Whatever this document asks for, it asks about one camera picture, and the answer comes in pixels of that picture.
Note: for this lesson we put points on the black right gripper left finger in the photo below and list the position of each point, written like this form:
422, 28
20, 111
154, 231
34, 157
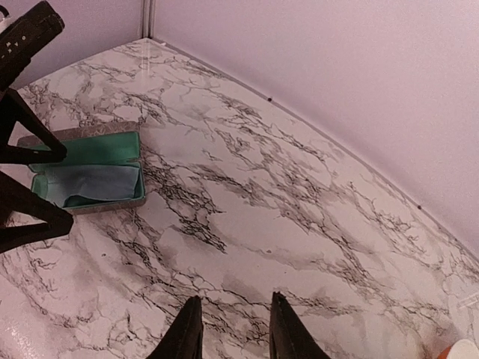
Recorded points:
184, 338

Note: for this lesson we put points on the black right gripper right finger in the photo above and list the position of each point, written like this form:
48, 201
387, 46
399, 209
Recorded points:
288, 337

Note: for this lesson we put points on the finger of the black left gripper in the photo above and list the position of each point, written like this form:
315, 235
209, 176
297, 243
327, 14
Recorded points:
54, 221
15, 110

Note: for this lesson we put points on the light blue cleaning cloth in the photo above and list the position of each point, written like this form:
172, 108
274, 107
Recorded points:
102, 183

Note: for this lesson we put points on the grey marbled glasses case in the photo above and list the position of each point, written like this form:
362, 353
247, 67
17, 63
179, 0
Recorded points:
103, 144

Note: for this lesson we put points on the orange bowl white inside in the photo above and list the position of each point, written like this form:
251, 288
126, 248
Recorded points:
461, 349

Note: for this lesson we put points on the aluminium frame post left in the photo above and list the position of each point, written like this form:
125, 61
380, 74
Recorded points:
147, 18

